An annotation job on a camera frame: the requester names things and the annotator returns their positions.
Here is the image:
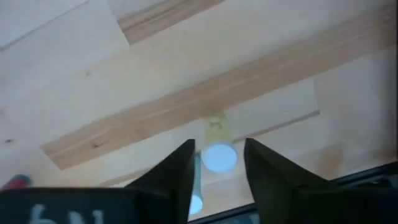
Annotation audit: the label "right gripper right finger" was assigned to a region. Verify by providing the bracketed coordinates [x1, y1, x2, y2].
[244, 138, 398, 224]

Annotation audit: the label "greenish white ball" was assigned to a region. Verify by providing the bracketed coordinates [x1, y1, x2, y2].
[0, 174, 34, 191]

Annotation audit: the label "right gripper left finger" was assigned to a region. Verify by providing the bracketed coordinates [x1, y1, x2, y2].
[126, 139, 197, 224]

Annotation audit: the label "yellow bottle yellow pills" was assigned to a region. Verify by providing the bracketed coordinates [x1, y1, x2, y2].
[200, 113, 239, 174]

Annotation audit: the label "teal bottle white pills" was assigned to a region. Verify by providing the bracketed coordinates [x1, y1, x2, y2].
[188, 151, 205, 216]

